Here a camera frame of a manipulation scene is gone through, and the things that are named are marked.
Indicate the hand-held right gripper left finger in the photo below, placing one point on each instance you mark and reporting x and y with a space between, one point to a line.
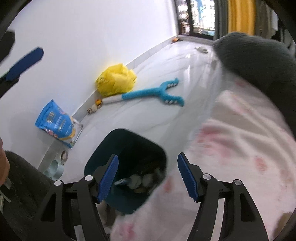
107 178

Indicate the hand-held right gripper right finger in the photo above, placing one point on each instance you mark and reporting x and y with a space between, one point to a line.
187 178

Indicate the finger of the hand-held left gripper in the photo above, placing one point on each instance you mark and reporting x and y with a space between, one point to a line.
6 44
25 62

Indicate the white tissue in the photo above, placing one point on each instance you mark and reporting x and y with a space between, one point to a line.
135 181
148 179

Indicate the dark teal trash bin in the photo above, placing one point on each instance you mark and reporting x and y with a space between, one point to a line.
134 150

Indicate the person's left forearm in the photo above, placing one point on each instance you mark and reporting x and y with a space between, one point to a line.
23 180

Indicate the light blue bowl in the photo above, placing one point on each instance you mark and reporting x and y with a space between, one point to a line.
54 170

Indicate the pink printed blanket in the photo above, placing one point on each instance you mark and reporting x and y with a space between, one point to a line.
242 150

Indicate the blue pet food bag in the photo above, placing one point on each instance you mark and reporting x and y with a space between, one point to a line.
55 118

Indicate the small beige toy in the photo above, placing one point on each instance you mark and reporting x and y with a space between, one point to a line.
92 109

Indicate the small orange toy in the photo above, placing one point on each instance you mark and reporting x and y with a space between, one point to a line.
99 103

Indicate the yellow plastic bag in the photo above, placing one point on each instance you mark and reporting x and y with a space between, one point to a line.
115 80

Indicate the blue forked plush toy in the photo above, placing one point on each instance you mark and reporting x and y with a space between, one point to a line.
143 92

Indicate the white slipper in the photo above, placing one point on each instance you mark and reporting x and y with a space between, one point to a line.
201 49

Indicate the orange item on floor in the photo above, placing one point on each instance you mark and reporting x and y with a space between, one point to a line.
175 40

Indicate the dark grey blanket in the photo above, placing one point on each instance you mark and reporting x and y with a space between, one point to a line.
254 55

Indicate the balcony glass door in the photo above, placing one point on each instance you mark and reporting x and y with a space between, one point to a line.
196 16

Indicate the grey curtain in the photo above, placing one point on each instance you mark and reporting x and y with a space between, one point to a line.
220 18

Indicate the yellow curtain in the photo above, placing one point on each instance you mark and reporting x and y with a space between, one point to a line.
241 16

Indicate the beige jacket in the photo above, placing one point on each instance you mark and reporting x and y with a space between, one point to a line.
266 18

